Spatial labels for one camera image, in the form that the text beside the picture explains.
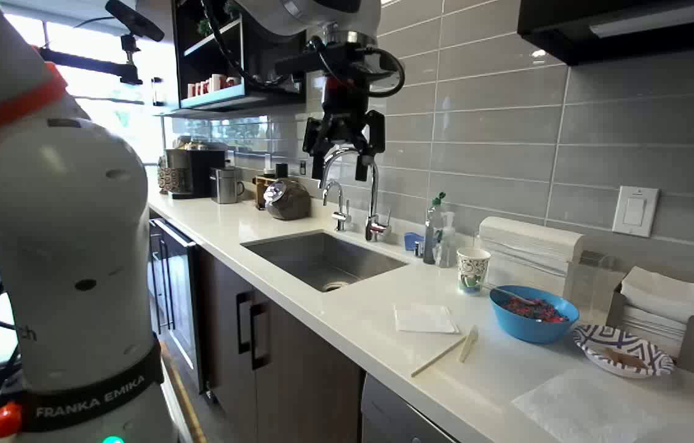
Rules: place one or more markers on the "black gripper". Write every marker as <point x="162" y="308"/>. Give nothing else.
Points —
<point x="344" y="91"/>

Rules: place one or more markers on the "small white tissue paper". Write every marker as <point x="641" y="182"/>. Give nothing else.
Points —
<point x="424" y="319"/>

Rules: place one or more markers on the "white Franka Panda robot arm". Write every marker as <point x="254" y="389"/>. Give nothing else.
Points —
<point x="59" y="246"/>

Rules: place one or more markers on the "black coffee machine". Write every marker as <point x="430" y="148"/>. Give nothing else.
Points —
<point x="191" y="170"/>

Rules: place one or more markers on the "patterned paper coffee cup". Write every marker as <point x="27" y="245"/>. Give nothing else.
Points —
<point x="473" y="271"/>

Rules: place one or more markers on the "small chrome faucet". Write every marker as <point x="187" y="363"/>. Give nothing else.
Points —
<point x="338" y="208"/>

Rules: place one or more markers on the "tall chrome faucet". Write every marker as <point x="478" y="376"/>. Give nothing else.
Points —
<point x="374" y="215"/>

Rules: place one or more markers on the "brown bag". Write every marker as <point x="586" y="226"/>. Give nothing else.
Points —
<point x="285" y="200"/>

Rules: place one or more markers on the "stainless steel sink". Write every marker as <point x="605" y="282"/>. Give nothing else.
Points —
<point x="322" y="260"/>

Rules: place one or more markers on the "metal canister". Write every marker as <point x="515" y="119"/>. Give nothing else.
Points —
<point x="228" y="186"/>

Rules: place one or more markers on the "blue sponge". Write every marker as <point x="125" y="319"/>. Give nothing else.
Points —
<point x="413" y="245"/>

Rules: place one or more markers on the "clear dish soap bottle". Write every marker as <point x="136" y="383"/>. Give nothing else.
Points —
<point x="435" y="234"/>

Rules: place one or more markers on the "red cups on shelf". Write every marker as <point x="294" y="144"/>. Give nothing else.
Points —
<point x="211" y="85"/>

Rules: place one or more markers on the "white paper towel dispenser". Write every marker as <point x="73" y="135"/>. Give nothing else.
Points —
<point x="526" y="250"/>

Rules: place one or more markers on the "black built-in dishwasher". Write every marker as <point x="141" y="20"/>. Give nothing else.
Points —
<point x="172" y="299"/>

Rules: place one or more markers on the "long wooden stick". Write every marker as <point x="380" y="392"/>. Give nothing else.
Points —
<point x="439" y="358"/>

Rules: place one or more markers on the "short wooden stick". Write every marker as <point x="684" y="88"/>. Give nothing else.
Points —
<point x="468" y="344"/>

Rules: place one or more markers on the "brown wooden base cabinet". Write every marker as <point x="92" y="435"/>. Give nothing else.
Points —
<point x="299" y="385"/>

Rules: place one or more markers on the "red snacks in bowl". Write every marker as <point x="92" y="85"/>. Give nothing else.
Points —
<point x="531" y="308"/>

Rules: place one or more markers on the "blue plastic bowl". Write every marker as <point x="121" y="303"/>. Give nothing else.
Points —
<point x="531" y="321"/>

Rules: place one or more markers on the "black range hood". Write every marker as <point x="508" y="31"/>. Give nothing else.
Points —
<point x="626" y="26"/>

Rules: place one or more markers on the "patterned paper plate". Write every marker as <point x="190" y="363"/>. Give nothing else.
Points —
<point x="623" y="351"/>

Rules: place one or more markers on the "large white paper towel sheet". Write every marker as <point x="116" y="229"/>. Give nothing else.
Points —
<point x="583" y="406"/>

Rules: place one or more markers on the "white napkin stack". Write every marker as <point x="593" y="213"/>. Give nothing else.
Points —
<point x="662" y="305"/>

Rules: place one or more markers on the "black wall shelf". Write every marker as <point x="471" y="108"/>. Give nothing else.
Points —
<point x="232" y="75"/>

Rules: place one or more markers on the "black camera stand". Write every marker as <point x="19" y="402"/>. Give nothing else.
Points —
<point x="127" y="50"/>

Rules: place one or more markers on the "white light switch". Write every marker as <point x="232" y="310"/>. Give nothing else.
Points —
<point x="634" y="209"/>

